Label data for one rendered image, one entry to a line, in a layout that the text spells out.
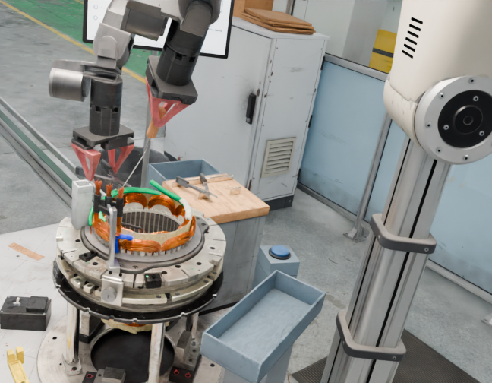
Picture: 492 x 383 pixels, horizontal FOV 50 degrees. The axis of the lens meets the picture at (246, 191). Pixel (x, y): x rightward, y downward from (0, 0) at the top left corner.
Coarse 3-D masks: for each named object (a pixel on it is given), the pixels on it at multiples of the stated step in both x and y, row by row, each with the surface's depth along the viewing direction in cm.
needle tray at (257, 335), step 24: (264, 288) 101; (288, 288) 104; (312, 288) 101; (240, 312) 94; (264, 312) 98; (288, 312) 99; (312, 312) 96; (216, 336) 89; (240, 336) 91; (264, 336) 92; (288, 336) 87; (216, 360) 84; (240, 360) 82; (264, 360) 81; (288, 360) 99
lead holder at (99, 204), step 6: (96, 198) 86; (108, 198) 86; (96, 204) 87; (102, 204) 87; (114, 204) 87; (120, 204) 87; (96, 210) 87; (102, 210) 87; (108, 210) 86; (120, 210) 87; (120, 216) 87
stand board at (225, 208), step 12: (228, 180) 140; (180, 192) 129; (192, 192) 130; (216, 192) 132; (228, 192) 133; (192, 204) 124; (204, 204) 125; (216, 204) 126; (228, 204) 127; (240, 204) 128; (252, 204) 129; (264, 204) 130; (204, 216) 120; (216, 216) 121; (228, 216) 123; (240, 216) 125; (252, 216) 128
